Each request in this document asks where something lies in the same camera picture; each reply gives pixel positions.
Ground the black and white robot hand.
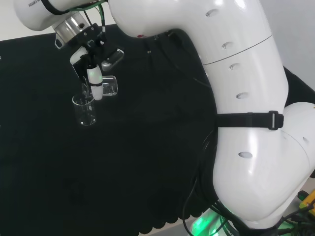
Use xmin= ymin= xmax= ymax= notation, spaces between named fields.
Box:
xmin=69 ymin=23 xmax=108 ymax=101

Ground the green cable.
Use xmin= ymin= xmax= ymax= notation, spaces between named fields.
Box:
xmin=71 ymin=0 xmax=107 ymax=27

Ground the clear glass beaker with label patch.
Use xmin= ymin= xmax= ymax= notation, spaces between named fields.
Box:
xmin=81 ymin=75 xmax=119 ymax=98

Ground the black cable bundle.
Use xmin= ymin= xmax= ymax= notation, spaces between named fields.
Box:
xmin=182 ymin=127 xmax=237 ymax=234

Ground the black arm strap with buckle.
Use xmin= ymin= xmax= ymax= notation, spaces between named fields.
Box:
xmin=216 ymin=110 xmax=285 ymax=131

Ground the black bench cloth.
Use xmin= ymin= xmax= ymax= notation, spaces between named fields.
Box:
xmin=0 ymin=23 xmax=315 ymax=236

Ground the yellow stop button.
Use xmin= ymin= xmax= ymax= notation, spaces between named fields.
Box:
xmin=298 ymin=189 xmax=315 ymax=210

